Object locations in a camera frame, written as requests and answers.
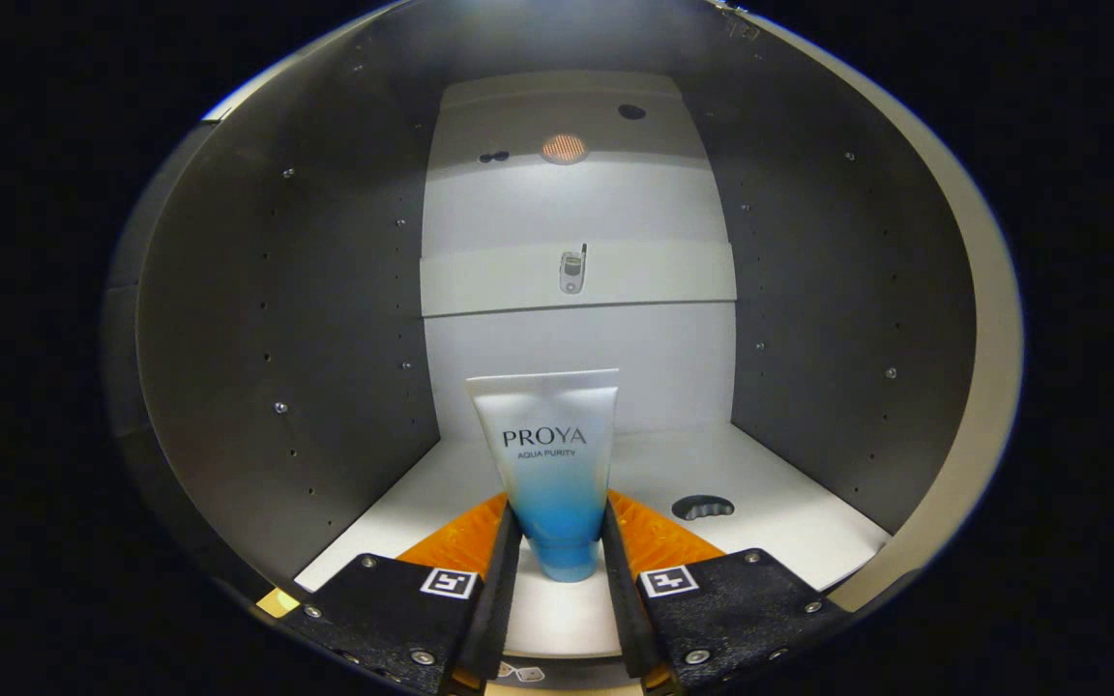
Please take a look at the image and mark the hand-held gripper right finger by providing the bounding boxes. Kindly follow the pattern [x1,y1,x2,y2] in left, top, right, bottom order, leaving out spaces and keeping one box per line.
[600,488,856,696]

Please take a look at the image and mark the white and blue tube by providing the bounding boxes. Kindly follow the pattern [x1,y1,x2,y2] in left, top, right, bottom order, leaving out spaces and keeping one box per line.
[466,368,620,583]

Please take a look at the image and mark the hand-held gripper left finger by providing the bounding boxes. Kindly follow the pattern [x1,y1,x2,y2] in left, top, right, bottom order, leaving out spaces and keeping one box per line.
[291,491,524,696]

